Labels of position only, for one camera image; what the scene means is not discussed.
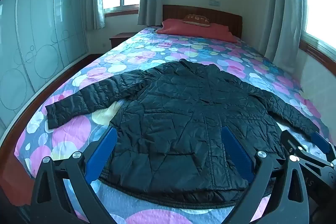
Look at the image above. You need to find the red pillow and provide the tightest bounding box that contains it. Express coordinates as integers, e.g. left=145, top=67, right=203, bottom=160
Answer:
left=157, top=18, right=238, bottom=43

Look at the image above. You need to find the black quilted jacket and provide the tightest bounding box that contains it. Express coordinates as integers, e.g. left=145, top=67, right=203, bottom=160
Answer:
left=45, top=59, right=321, bottom=207

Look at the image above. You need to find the brown patterned cushion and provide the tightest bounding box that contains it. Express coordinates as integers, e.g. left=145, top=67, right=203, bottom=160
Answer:
left=182, top=14, right=210, bottom=28

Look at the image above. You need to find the wooden headboard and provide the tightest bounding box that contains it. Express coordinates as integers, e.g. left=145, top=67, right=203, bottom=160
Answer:
left=162, top=5, right=242, bottom=38

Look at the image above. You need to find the frosted glass sliding wardrobe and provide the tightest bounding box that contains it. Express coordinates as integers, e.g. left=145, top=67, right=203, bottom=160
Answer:
left=0, top=0, right=90, bottom=136

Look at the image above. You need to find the wooden nightstand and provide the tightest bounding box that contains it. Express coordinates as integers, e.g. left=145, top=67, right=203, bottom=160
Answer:
left=109, top=32, right=135, bottom=49

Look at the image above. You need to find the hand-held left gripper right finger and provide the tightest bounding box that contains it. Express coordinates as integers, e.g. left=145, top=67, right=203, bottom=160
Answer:
left=222, top=126, right=311, bottom=224

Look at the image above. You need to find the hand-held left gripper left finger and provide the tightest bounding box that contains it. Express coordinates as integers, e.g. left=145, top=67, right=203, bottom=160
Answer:
left=30, top=126, right=118, bottom=224

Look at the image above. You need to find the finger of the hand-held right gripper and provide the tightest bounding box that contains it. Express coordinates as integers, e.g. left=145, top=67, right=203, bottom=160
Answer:
left=309, top=132, right=336, bottom=161
left=280, top=130, right=332, bottom=170

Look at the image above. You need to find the wooden window sill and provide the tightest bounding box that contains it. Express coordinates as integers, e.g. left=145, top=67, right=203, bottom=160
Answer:
left=299, top=39, right=336, bottom=70
left=104, top=9, right=139, bottom=18

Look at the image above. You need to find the floral circle-print bedspread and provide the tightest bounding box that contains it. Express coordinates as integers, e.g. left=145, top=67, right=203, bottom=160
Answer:
left=14, top=26, right=332, bottom=224

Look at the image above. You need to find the wide pale window curtain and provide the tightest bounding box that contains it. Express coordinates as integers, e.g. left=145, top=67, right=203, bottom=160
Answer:
left=264, top=0, right=311, bottom=67

